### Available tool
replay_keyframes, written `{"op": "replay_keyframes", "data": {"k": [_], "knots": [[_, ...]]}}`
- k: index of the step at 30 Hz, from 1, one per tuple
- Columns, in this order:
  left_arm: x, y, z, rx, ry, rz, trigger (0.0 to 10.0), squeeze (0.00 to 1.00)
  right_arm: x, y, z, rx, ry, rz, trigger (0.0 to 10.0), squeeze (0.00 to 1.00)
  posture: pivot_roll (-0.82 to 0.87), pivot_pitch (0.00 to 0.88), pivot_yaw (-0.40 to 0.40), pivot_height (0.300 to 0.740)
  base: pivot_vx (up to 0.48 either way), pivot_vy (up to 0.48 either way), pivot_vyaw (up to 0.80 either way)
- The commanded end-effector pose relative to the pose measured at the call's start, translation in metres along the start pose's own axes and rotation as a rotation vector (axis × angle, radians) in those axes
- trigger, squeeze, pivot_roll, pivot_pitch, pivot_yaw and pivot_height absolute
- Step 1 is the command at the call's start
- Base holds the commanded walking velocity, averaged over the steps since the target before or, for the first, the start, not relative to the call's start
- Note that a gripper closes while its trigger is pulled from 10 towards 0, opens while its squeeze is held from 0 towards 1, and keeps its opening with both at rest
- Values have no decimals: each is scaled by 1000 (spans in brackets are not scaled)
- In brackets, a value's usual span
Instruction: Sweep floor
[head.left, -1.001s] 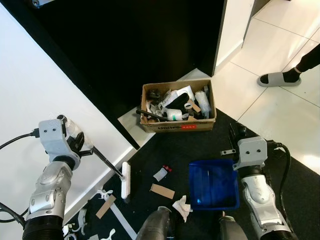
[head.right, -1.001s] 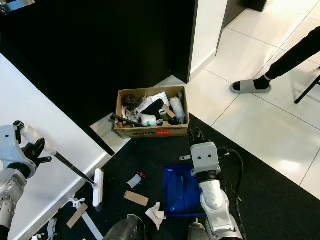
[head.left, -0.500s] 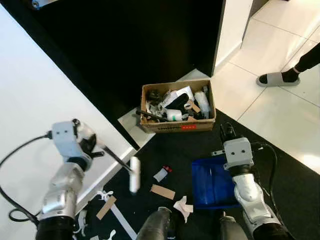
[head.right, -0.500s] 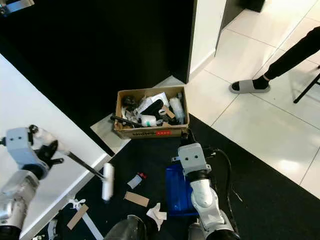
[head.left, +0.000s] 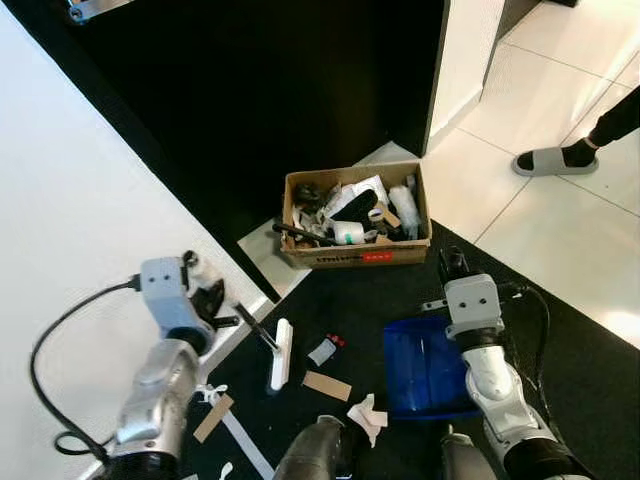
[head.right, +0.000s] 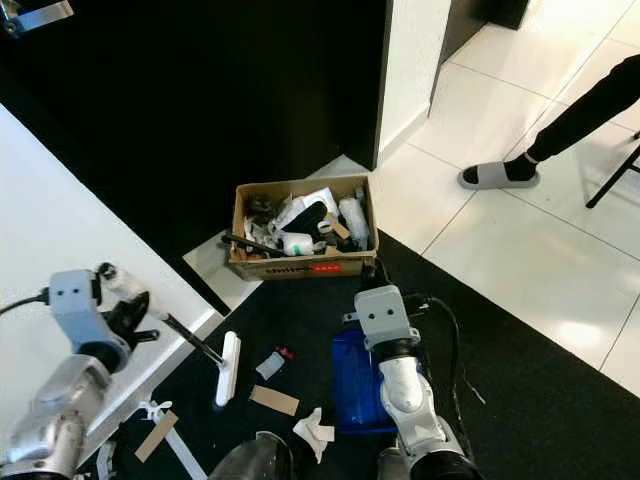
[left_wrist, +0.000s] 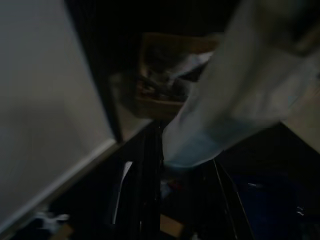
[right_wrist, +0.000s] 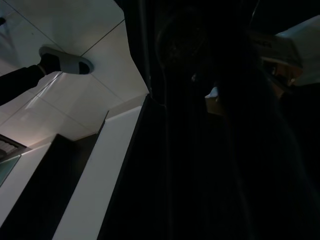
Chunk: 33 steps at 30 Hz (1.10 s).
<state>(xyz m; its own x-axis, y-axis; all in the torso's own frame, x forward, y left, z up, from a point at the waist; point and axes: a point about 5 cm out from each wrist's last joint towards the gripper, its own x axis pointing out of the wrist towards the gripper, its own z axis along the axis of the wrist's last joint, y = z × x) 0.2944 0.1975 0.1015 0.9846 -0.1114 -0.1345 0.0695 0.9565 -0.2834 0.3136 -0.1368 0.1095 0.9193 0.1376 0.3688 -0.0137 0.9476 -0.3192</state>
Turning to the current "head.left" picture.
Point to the blue plastic dustpan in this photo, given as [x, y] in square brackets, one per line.
[420, 365]

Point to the black floor rug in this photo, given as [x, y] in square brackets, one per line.
[580, 400]

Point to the white plastic bottle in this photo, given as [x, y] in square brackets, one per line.
[403, 205]

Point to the white plastic piece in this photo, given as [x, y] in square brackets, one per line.
[208, 392]
[225, 470]

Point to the brown cardboard box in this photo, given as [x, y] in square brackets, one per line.
[300, 255]

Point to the white cup with green mark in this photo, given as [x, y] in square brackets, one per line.
[348, 233]

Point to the grey slipper on foot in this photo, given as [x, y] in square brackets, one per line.
[545, 163]

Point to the grey left robot leg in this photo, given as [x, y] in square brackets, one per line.
[320, 450]

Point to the grey robot leg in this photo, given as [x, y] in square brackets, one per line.
[320, 450]
[468, 458]

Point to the crumpled white paper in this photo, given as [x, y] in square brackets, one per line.
[367, 420]

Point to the grey right robot leg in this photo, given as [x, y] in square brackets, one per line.
[468, 458]

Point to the person's black trouser leg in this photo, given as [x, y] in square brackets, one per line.
[620, 115]

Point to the black furniture base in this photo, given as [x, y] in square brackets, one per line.
[515, 12]

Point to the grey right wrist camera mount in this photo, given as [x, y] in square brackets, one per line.
[472, 305]

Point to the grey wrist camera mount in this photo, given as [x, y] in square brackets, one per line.
[472, 305]
[165, 295]

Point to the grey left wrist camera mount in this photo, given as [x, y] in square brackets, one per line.
[165, 295]

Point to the silver metal bracket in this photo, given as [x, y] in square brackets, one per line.
[95, 8]

